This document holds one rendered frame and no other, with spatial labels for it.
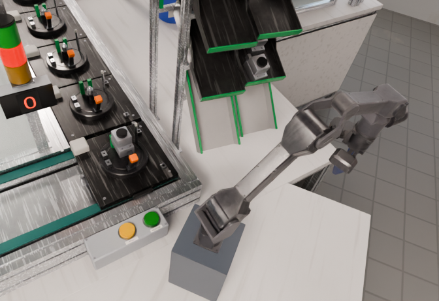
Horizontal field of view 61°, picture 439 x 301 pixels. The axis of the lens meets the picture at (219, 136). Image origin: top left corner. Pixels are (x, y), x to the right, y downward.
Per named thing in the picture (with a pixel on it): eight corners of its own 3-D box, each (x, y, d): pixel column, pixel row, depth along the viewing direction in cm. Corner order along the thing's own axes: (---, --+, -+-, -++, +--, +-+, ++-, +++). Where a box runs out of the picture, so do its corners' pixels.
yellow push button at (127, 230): (137, 236, 99) (137, 232, 97) (123, 242, 97) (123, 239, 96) (130, 223, 101) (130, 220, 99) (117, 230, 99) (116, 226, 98)
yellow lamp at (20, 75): (34, 81, 88) (29, 64, 84) (12, 87, 86) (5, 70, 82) (28, 68, 90) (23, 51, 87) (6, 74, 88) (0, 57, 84)
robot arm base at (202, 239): (217, 254, 87) (221, 242, 83) (192, 243, 88) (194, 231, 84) (227, 228, 92) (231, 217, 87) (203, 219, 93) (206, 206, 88)
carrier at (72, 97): (141, 121, 126) (140, 94, 116) (68, 145, 115) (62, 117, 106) (112, 78, 138) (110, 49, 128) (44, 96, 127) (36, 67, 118)
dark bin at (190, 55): (242, 94, 106) (252, 83, 100) (200, 102, 102) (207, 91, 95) (214, 8, 112) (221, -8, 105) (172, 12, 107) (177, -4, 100)
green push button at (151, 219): (161, 224, 102) (161, 220, 101) (147, 230, 100) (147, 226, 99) (155, 212, 104) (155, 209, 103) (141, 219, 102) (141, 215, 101)
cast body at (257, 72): (264, 79, 110) (274, 69, 104) (251, 83, 109) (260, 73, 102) (252, 55, 112) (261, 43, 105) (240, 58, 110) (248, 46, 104)
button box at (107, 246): (168, 234, 106) (168, 224, 101) (95, 271, 97) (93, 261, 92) (157, 215, 109) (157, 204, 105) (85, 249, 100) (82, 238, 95)
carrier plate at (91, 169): (178, 177, 113) (178, 173, 111) (100, 211, 102) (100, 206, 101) (143, 124, 125) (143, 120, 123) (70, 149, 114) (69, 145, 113)
